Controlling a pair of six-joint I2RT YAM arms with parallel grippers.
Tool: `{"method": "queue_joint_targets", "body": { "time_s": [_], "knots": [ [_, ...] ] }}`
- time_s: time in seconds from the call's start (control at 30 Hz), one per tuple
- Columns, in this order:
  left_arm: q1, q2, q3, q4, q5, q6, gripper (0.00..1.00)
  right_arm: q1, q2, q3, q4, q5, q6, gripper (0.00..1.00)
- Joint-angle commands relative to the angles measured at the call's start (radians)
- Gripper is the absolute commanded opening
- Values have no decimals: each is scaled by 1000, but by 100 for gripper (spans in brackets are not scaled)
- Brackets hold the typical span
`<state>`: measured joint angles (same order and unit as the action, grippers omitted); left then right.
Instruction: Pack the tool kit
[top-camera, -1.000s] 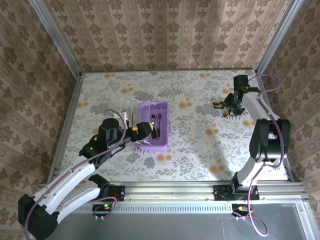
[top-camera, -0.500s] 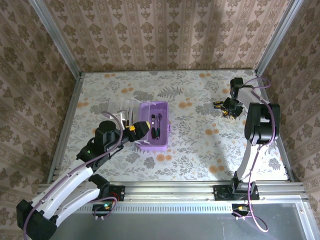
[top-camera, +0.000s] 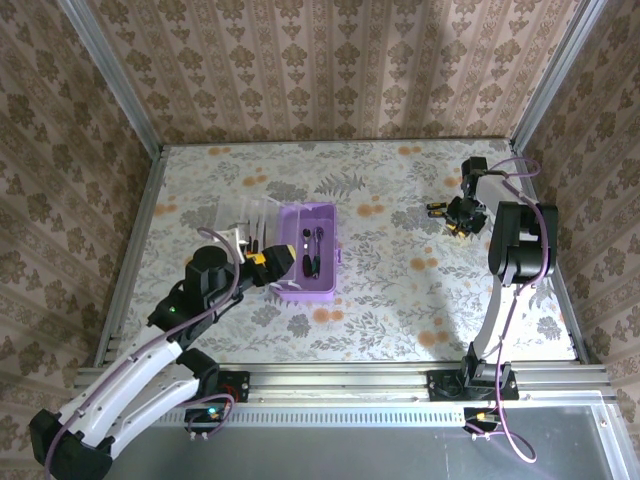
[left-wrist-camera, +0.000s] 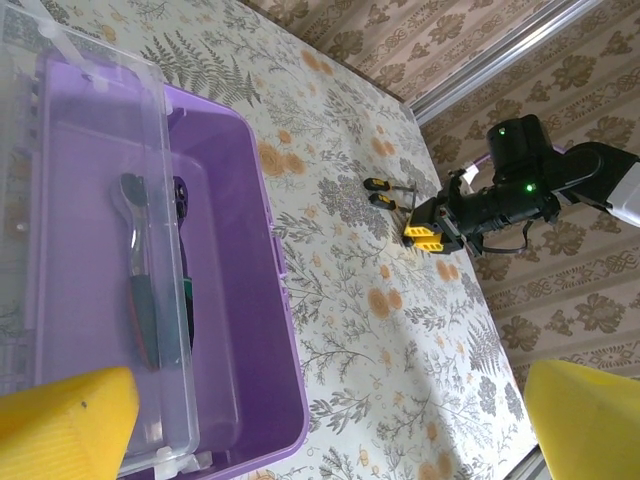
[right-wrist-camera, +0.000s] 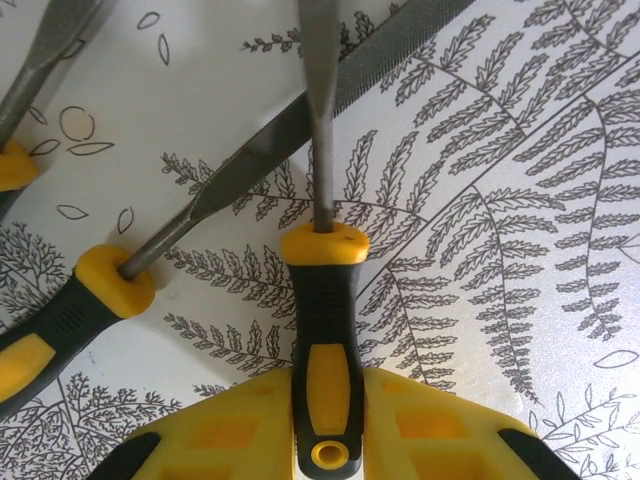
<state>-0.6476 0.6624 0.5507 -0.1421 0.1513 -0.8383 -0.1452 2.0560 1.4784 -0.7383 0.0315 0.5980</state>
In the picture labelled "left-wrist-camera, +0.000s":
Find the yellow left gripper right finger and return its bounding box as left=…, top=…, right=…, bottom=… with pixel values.
left=527, top=359, right=640, bottom=480

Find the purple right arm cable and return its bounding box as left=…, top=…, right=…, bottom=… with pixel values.
left=469, top=149, right=496, bottom=174

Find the black yellow screwdriver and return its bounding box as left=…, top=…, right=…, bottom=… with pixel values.
left=362, top=177, right=420, bottom=194
left=368, top=193, right=419, bottom=221

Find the silver ratchet wrench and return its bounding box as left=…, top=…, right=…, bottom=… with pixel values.
left=108, top=172, right=161, bottom=372

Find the aluminium frame post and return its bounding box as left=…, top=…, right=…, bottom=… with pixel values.
left=408, top=0, right=609, bottom=126

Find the purple plastic tool box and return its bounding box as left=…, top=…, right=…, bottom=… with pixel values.
left=29, top=52, right=309, bottom=476

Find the aluminium side rail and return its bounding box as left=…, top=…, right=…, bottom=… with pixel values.
left=502, top=439, right=554, bottom=480

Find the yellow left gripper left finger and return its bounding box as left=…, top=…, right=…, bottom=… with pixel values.
left=0, top=366, right=140, bottom=480

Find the clear plastic box lid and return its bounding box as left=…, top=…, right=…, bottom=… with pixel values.
left=0, top=14, right=201, bottom=476

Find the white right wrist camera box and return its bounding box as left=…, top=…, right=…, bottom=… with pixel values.
left=452, top=167, right=481, bottom=199

